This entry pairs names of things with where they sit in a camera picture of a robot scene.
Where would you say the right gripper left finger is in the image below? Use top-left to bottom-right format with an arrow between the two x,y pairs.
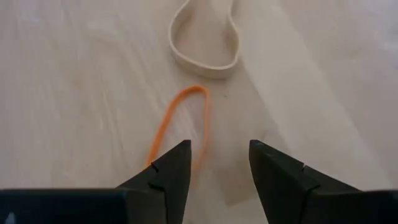
116,139 -> 192,224

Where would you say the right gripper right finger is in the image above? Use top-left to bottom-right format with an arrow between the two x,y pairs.
249,139 -> 358,224

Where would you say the thin orange rubber band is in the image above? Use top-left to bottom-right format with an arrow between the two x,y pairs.
144,84 -> 211,171

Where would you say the wide cream rubber band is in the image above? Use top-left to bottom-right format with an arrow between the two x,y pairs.
167,0 -> 241,80

